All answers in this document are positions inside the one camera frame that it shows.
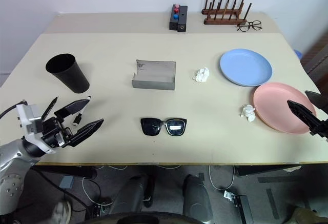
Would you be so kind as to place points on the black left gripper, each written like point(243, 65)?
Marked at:
point(55, 131)

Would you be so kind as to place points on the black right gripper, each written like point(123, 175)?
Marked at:
point(321, 129)

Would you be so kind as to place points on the black marker with white ends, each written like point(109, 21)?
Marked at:
point(78, 118)

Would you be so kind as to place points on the thin black pen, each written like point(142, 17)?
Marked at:
point(50, 106)

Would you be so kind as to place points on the pink plate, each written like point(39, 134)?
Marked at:
point(274, 106)

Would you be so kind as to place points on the black plastic cup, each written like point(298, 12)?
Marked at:
point(71, 80)

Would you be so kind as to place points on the white paper ball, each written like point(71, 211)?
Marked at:
point(247, 111)
point(201, 74)

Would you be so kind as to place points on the black sunglasses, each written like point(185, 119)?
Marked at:
point(151, 126)

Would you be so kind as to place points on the grey glasses case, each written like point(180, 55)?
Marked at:
point(153, 70)

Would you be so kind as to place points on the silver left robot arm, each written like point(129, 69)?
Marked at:
point(10, 172)

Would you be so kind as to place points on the dark brown wooden furniture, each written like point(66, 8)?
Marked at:
point(317, 70)

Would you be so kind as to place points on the small grey floor box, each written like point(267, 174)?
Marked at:
point(66, 182)

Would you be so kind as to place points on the light blue plate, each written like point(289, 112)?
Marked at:
point(243, 65)

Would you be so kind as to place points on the dark rounded shape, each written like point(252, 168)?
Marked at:
point(130, 193)
point(197, 195)

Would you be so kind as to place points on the white shoe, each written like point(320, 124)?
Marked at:
point(62, 212)

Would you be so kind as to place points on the dark-rimmed clear eyeglasses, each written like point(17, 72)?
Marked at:
point(249, 24)

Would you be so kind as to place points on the dark curved rim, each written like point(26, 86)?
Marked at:
point(143, 219)

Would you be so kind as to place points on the brown wooden peg rack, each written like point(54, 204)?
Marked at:
point(223, 21)

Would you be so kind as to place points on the black box with coloured buttons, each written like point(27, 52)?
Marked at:
point(173, 22)

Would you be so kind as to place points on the plain black box with hole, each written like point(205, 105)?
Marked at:
point(182, 16)

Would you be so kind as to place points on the black floor bracket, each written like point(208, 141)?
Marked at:
point(242, 208)

